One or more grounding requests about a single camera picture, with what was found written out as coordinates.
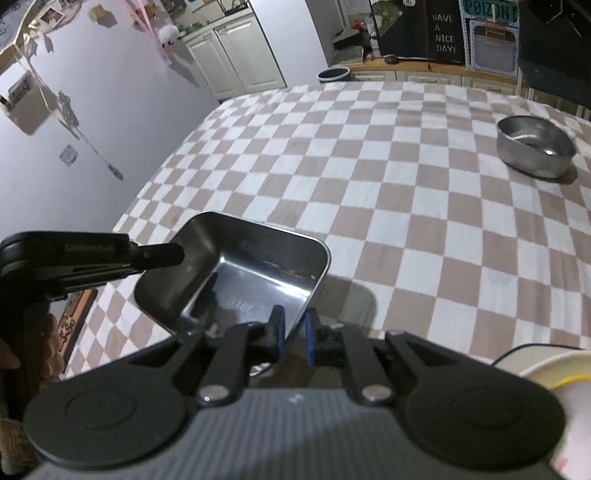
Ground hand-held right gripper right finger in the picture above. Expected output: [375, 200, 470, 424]
[302, 308, 467, 407]

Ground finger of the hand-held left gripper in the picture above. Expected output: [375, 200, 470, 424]
[131, 242, 186, 274]

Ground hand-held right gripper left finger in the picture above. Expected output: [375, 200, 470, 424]
[127, 305, 287, 407]

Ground rectangular steel tray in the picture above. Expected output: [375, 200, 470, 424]
[133, 211, 332, 365]

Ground cream two-handled bowl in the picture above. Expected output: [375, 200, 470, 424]
[519, 349, 591, 480]

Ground floral ceramic bowl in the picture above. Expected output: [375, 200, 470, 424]
[551, 374, 591, 480]

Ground oval steel bowl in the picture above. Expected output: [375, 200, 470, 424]
[496, 115, 576, 180]

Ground patterned floor mat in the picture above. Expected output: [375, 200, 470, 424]
[58, 288, 99, 365]

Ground checkered tablecloth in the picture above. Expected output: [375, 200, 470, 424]
[65, 80, 591, 380]

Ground white kitchen cabinet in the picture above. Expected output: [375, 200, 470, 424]
[182, 11, 289, 100]

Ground white plush toy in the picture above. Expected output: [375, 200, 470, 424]
[157, 23, 181, 48]

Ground grey trash bin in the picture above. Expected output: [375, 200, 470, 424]
[318, 66, 352, 84]

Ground low white drawer cabinet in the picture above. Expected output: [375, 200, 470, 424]
[348, 60, 522, 89]

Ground black chalkboard sign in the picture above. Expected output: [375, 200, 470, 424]
[425, 0, 465, 65]

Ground blue framed poster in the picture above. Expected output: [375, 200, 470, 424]
[458, 0, 520, 77]

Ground black folding table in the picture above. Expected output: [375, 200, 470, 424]
[517, 0, 591, 112]

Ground wooden wall box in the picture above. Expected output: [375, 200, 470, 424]
[0, 71, 61, 137]

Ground black cable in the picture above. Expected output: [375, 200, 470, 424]
[492, 344, 583, 366]

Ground pink wall hanger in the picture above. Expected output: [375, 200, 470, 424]
[122, 0, 174, 61]

